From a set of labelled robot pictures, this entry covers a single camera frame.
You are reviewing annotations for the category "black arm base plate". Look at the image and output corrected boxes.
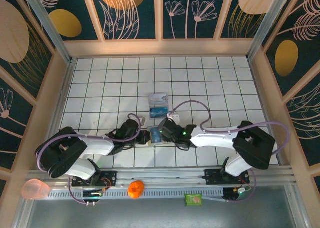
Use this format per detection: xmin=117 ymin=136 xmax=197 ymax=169
xmin=204 ymin=168 xmax=251 ymax=186
xmin=71 ymin=170 xmax=118 ymax=188

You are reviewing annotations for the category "clear acrylic tray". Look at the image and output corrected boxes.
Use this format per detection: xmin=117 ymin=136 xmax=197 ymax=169
xmin=148 ymin=92 xmax=171 ymax=120

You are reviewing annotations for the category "aluminium mounting rail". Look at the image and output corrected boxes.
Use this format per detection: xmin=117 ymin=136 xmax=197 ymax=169
xmin=26 ymin=165 xmax=298 ymax=189

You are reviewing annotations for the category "green snack packet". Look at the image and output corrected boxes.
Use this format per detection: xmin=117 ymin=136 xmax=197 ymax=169
xmin=184 ymin=193 xmax=203 ymax=207

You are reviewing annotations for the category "black controller module with wires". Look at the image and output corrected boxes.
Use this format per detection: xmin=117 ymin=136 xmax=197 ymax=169
xmin=82 ymin=190 xmax=106 ymax=206
xmin=222 ymin=185 xmax=253 ymax=203

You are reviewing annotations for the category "silver credit card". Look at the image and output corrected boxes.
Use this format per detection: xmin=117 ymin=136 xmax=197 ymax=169
xmin=148 ymin=92 xmax=168 ymax=104

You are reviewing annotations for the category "orange fruit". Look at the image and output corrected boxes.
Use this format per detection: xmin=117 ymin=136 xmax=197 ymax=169
xmin=128 ymin=180 xmax=145 ymax=199

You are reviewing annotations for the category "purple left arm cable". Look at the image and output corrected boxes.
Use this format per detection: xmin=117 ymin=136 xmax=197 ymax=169
xmin=36 ymin=113 xmax=143 ymax=206

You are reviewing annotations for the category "aluminium frame post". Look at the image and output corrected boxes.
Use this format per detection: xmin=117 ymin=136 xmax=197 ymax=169
xmin=21 ymin=0 xmax=75 ymax=65
xmin=246 ymin=0 xmax=293 ymax=62

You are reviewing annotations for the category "blue credit card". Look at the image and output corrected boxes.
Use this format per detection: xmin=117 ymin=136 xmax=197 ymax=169
xmin=149 ymin=107 xmax=169 ymax=119
xmin=150 ymin=127 xmax=163 ymax=144

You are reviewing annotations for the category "perforated metal cable tray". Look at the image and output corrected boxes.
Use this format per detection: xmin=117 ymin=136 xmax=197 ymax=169
xmin=47 ymin=189 xmax=226 ymax=200

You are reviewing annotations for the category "pink plastic cup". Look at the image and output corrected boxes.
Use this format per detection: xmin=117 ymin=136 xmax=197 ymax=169
xmin=21 ymin=178 xmax=51 ymax=201

